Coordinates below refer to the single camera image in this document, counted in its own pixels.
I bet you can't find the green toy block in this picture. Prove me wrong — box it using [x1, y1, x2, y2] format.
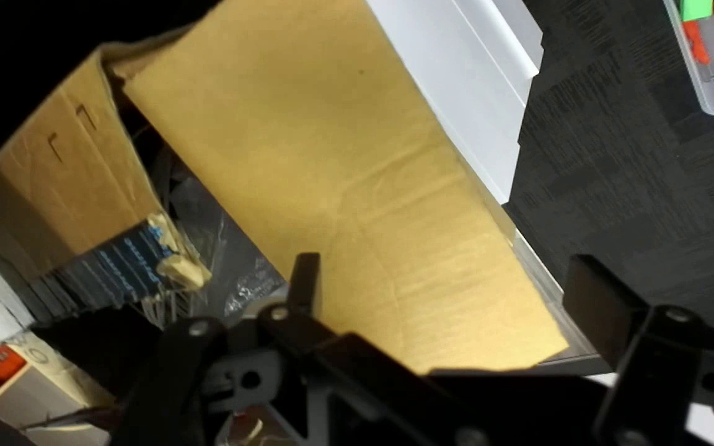
[679, 0, 714, 25]

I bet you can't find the brown cardboard box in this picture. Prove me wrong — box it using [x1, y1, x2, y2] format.
[0, 0, 572, 375]

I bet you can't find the clear plastic bag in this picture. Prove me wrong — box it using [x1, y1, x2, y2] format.
[152, 155, 289, 326]

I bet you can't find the red toy block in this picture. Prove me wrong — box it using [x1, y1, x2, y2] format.
[681, 19, 714, 69]

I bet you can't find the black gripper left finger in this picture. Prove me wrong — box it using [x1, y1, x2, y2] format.
[288, 249, 325, 322]

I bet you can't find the blue striped packet stack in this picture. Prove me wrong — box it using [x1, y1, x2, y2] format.
[30, 214, 211, 318]

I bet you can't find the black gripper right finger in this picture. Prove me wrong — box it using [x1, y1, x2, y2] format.
[566, 253, 654, 375]

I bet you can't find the white base cabinet wooden top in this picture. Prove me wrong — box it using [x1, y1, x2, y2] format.
[365, 0, 546, 204]

